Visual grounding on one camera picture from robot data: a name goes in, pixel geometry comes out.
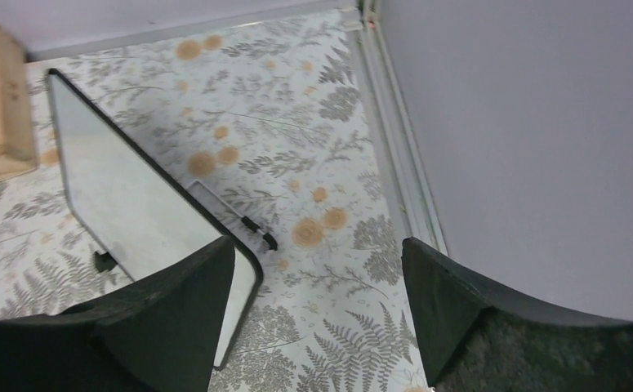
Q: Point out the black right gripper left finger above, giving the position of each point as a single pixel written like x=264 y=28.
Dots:
x=132 y=341

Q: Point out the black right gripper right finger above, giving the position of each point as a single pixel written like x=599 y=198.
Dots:
x=476 y=334

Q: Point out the black framed whiteboard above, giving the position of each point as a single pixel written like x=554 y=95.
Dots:
x=143 y=219

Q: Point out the floral patterned table mat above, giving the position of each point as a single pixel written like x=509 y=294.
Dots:
x=270 y=117

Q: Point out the aluminium rail frame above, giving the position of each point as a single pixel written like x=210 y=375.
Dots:
x=406 y=187

